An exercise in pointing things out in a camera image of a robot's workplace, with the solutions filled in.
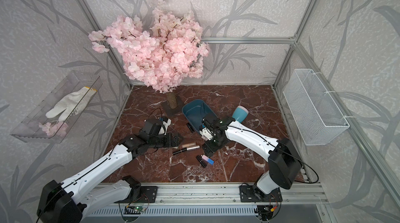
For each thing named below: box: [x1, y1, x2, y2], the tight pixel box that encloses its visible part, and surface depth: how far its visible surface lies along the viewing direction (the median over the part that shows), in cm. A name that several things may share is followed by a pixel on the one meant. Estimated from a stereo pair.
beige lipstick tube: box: [181, 142, 197, 149], surface depth 91 cm
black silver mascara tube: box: [172, 145, 200, 155], surface depth 88 cm
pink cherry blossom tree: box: [88, 0, 210, 109], surface depth 66 cm
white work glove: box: [45, 86, 98, 122], surface depth 68 cm
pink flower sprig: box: [38, 121, 69, 138], surface depth 60 cm
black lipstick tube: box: [195, 154, 208, 169], surface depth 84 cm
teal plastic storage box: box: [181, 98, 219, 132], surface depth 107 cm
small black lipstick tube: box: [186, 122, 195, 134], surface depth 98 cm
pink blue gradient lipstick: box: [201, 154, 216, 166], surface depth 85 cm
